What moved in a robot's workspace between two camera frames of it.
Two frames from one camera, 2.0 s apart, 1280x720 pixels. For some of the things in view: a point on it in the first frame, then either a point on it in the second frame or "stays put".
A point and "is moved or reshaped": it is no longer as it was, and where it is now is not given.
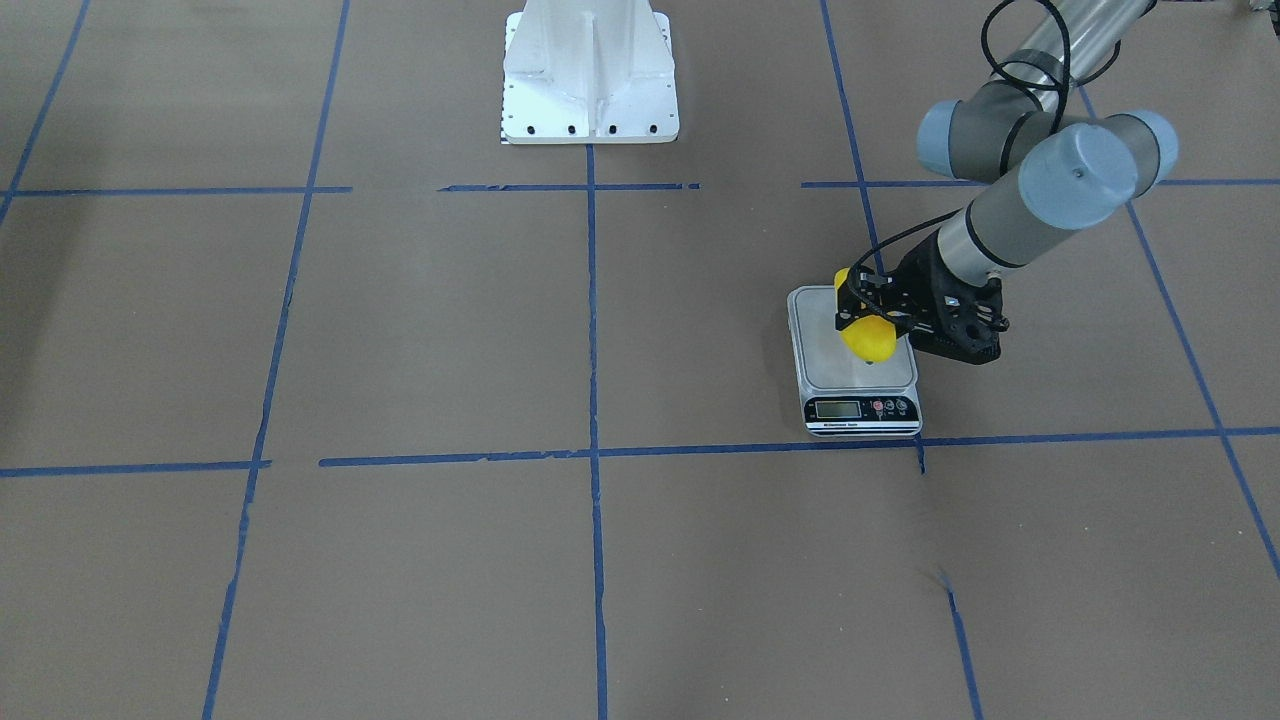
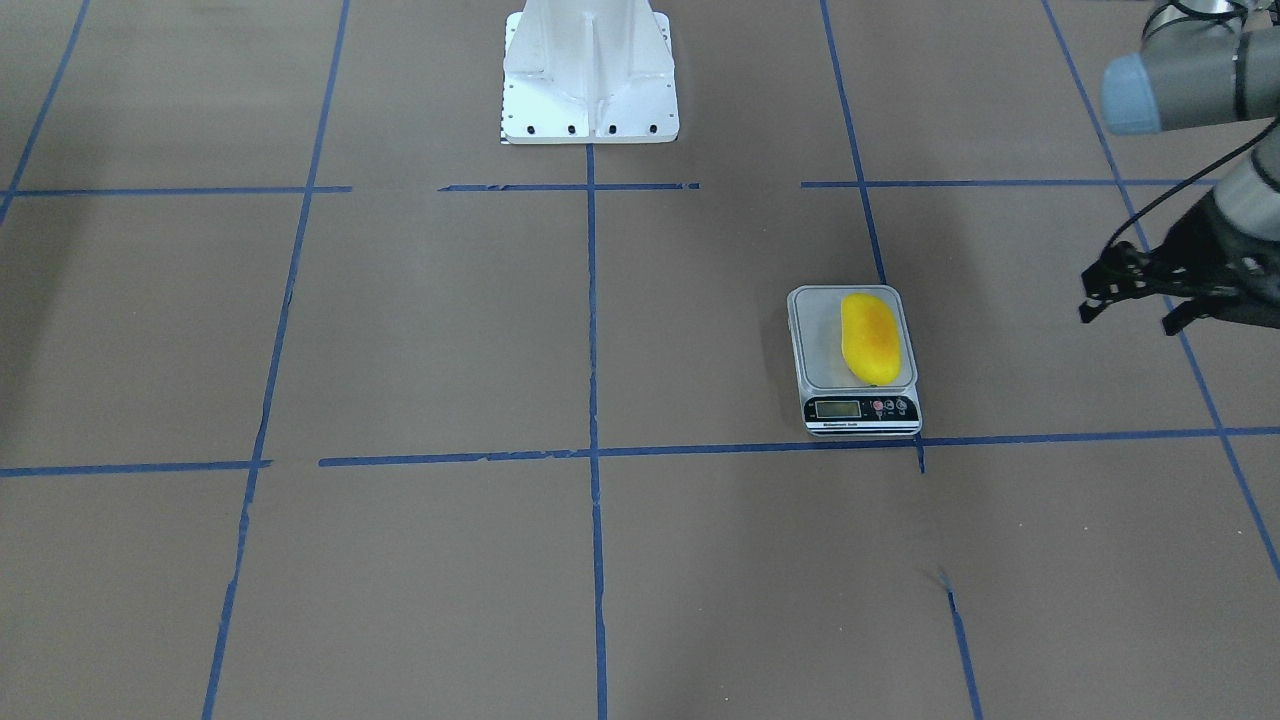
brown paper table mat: x=320 y=402 stays put
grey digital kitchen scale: x=844 y=396 stays put
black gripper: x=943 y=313 to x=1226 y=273
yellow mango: x=872 y=338 is moved or reshaped
